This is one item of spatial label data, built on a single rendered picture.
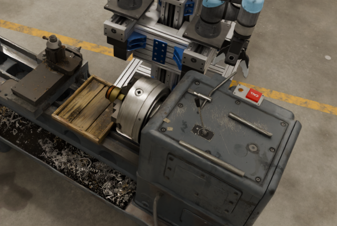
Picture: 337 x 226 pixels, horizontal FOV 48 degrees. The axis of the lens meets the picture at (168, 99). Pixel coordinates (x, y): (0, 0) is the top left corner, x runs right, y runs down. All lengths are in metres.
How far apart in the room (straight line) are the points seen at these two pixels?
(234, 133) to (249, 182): 0.23
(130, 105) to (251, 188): 0.63
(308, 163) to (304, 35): 1.62
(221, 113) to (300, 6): 3.27
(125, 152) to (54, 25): 2.30
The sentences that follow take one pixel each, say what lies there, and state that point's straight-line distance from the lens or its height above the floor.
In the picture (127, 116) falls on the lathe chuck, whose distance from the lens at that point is 1.72.
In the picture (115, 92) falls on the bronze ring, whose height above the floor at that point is 1.12.
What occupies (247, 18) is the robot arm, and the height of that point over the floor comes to 1.69.
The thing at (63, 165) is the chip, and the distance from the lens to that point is 2.29.
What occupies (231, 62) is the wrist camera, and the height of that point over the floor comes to 1.54.
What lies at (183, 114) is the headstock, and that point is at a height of 1.26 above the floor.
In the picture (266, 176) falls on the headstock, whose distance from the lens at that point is 1.56.
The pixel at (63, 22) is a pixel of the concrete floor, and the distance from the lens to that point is 4.05.
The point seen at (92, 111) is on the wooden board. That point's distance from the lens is 2.10.
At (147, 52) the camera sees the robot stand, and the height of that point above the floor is 0.89.
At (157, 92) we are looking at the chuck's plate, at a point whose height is 1.24.
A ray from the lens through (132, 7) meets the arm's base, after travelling 2.27.
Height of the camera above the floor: 2.54
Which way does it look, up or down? 50 degrees down
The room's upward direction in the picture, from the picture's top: 9 degrees clockwise
